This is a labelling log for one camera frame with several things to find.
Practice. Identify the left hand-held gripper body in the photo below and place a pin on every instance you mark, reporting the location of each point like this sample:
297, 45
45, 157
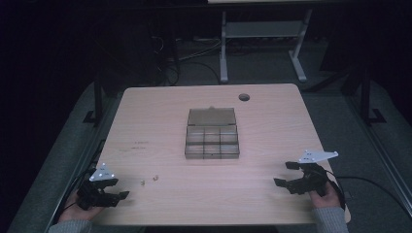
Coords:
94, 194

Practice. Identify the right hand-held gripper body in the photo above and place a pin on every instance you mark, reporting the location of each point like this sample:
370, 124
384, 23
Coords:
312, 181

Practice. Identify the clear grey plastic compartment box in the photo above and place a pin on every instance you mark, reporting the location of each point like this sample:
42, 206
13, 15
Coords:
212, 134

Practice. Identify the person's left hand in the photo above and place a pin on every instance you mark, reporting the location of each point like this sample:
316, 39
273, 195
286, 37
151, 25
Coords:
77, 212

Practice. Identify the person's right hand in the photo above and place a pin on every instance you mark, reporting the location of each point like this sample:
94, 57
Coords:
328, 199

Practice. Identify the black metal stand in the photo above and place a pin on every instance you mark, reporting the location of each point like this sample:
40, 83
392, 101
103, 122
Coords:
366, 97
98, 103

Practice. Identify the white metal desk frame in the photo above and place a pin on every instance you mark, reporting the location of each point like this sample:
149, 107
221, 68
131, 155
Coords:
264, 29

